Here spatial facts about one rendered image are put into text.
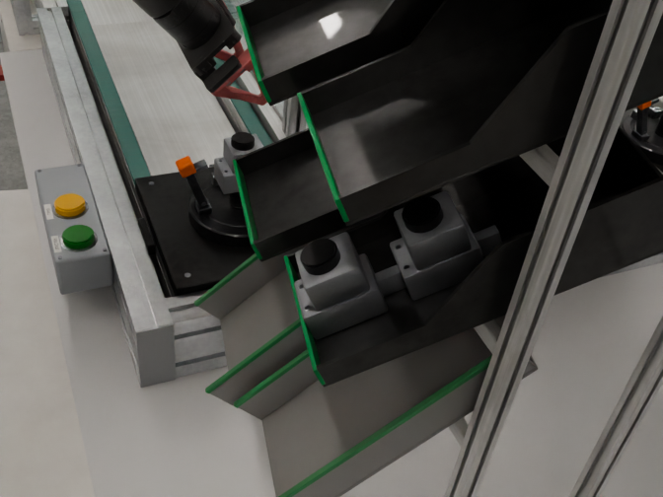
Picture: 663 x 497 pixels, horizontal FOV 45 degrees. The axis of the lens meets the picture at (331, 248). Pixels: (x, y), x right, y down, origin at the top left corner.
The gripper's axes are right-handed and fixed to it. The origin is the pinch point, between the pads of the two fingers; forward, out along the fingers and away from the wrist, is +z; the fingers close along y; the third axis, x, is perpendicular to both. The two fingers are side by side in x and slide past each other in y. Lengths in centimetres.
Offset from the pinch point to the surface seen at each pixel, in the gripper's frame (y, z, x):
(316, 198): -28.8, -4.8, -0.2
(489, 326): -49.4, -2.0, -6.1
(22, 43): 78, 10, 39
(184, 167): -0.9, 2.8, 13.9
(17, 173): 155, 71, 101
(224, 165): 0.3, 7.6, 10.7
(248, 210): -27.6, -8.1, 5.1
